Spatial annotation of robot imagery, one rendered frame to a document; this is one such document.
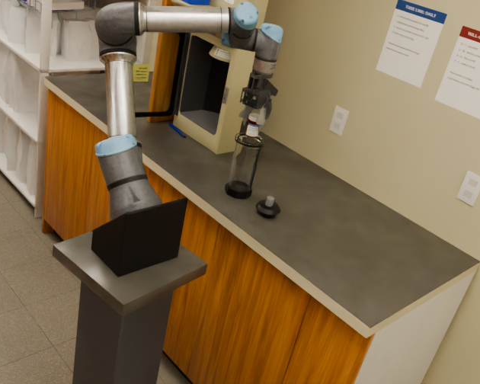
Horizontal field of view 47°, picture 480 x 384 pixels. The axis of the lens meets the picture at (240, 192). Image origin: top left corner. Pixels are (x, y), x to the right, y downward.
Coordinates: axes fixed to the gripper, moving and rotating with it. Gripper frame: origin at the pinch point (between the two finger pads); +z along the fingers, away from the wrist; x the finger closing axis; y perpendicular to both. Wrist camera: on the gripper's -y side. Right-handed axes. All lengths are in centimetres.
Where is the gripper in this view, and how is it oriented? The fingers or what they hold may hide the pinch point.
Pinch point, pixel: (253, 125)
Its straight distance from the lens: 199.8
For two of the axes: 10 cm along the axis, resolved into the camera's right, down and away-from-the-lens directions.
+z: -2.0, 8.7, 4.6
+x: 8.2, 4.0, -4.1
